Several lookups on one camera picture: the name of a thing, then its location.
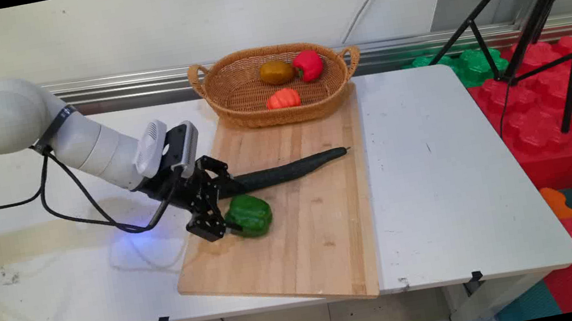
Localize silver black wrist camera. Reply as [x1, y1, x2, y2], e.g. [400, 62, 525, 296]
[161, 119, 206, 180]

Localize green foam block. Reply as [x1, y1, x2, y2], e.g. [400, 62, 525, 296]
[401, 42, 513, 99]

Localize long dark green cucumber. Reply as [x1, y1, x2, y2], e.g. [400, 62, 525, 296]
[227, 145, 355, 197]

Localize white table leg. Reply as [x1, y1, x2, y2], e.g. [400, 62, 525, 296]
[444, 270, 553, 321]

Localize brown wicker basket with handles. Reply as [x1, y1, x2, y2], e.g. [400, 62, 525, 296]
[184, 32, 370, 140]

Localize brown toy potato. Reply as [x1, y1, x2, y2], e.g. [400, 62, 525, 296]
[257, 57, 298, 88]

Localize orange foam piece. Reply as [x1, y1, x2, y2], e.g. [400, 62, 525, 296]
[539, 183, 572, 223]

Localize green toy bell pepper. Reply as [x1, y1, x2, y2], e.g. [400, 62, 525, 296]
[221, 190, 277, 243]

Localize large red foam block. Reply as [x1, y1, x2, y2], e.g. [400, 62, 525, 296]
[461, 35, 572, 202]

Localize red toy bell pepper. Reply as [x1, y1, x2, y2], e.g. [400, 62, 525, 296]
[291, 48, 327, 85]

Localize teal foam floor mat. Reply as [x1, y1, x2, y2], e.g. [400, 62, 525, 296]
[490, 277, 565, 321]

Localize aluminium wall rail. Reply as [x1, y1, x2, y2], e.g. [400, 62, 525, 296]
[40, 1, 572, 125]

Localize orange toy pumpkin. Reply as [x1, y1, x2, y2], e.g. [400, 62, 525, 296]
[264, 86, 303, 112]

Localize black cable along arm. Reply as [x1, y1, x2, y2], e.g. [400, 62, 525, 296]
[0, 119, 188, 256]

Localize wooden cutting board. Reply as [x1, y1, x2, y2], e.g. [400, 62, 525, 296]
[150, 81, 389, 321]

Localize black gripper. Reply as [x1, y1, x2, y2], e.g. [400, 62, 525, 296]
[135, 150, 253, 253]

